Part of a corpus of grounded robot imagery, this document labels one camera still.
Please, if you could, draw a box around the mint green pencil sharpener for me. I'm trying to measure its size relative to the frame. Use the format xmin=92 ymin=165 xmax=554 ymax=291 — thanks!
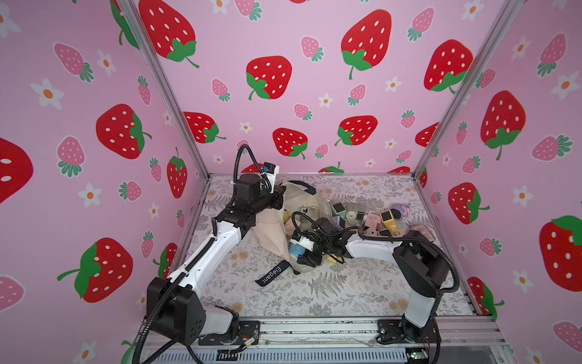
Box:
xmin=330 ymin=203 xmax=347 ymax=218

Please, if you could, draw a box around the grey green pencil sharpener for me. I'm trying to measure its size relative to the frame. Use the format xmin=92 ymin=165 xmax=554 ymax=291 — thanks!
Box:
xmin=345 ymin=203 xmax=367 ymax=226

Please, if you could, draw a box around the cream canvas tote bag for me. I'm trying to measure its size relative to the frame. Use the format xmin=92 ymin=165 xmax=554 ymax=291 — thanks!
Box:
xmin=253 ymin=180 xmax=332 ymax=287

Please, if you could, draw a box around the pink pencil sharpener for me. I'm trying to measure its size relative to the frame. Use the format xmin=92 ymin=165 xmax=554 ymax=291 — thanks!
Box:
xmin=363 ymin=213 xmax=382 ymax=231
xmin=410 ymin=224 xmax=436 ymax=242

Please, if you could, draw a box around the yellow pencil sharpener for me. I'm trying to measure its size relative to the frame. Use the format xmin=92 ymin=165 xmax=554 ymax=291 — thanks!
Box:
xmin=380 ymin=209 xmax=403 ymax=236

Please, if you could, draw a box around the purple pencil sharpener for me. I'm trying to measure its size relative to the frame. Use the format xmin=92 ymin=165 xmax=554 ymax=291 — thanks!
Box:
xmin=390 ymin=203 xmax=410 ymax=221

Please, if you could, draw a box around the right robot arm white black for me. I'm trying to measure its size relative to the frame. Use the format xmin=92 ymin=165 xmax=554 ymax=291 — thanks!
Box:
xmin=290 ymin=218 xmax=460 ymax=345

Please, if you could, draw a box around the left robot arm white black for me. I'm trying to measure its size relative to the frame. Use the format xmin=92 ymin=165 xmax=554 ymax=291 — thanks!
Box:
xmin=131 ymin=182 xmax=286 ymax=363

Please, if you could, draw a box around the bright blue pencil sharpener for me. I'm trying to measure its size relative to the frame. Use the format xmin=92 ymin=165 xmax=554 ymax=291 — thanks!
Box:
xmin=289 ymin=244 xmax=306 ymax=265

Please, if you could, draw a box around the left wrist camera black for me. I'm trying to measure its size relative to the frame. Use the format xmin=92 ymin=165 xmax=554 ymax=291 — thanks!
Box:
xmin=234 ymin=162 xmax=280 ymax=203

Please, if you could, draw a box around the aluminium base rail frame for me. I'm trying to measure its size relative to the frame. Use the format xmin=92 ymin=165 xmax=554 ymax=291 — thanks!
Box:
xmin=155 ymin=316 xmax=517 ymax=363

